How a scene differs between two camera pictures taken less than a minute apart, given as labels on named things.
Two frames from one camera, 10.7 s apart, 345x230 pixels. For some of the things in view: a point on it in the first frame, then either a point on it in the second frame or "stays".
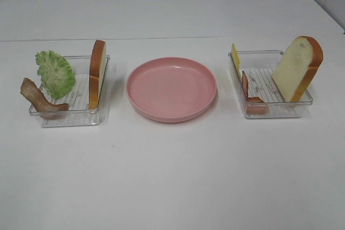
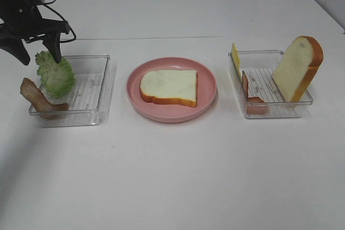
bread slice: (94, 72) -> (170, 86)
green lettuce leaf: (56, 74) stays
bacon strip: (45, 108) stays
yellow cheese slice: (235, 57) stays
